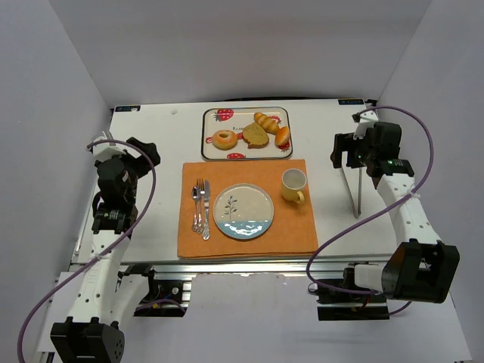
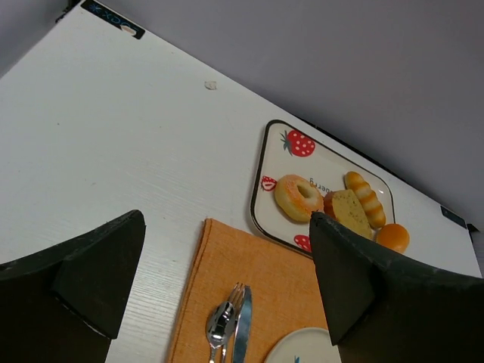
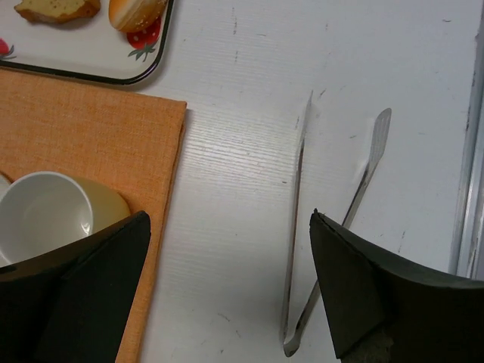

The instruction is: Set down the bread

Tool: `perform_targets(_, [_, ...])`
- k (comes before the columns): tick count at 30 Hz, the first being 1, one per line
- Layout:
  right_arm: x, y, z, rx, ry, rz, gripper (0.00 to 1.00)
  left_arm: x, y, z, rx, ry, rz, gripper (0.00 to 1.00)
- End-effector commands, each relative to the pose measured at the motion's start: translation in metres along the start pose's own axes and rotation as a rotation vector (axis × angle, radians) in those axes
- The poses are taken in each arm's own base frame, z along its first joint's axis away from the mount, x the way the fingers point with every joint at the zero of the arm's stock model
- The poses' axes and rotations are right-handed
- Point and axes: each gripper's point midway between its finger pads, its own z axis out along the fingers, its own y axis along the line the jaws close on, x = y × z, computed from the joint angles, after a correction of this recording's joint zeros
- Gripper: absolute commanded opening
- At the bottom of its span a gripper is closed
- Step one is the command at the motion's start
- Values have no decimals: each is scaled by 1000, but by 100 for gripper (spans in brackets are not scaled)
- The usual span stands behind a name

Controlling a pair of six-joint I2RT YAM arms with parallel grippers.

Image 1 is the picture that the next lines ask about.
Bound glazed donut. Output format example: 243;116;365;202
211;130;238;150

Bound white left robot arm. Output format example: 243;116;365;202
50;136;161;362

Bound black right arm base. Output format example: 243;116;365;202
307;262;389;321

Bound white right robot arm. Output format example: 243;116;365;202
330;122;460;303

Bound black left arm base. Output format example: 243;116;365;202
118;263;188;318

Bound small oval bread roll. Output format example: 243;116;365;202
275;126;290;147

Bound striped long bread roll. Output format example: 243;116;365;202
253;113;280;135

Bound brown bread slice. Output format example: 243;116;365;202
242;123;269;149

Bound yellow mug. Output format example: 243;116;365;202
281;169;307;204

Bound right blue table label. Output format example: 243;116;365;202
337;98;365;106

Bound blue table label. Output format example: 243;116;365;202
337;98;365;106
114;105;141;113

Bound orange placemat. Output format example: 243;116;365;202
177;160;318;259

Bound silver spoon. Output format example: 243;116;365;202
191;185;200;232

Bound silver fork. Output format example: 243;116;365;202
196;178;204;234

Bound silver knife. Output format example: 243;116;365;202
202;180;210;240

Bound left blue table label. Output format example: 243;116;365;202
114;105;141;113

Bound ceramic plate with plant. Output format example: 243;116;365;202
213;184;275;240

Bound strawberry pattern tray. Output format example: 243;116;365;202
201;107;293;161

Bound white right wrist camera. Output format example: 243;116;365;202
352;110;379;140

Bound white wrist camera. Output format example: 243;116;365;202
86;131;126;163
352;110;379;140

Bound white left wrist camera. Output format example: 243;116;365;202
86;131;126;163

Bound aluminium table frame rail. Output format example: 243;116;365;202
70;253;398;276

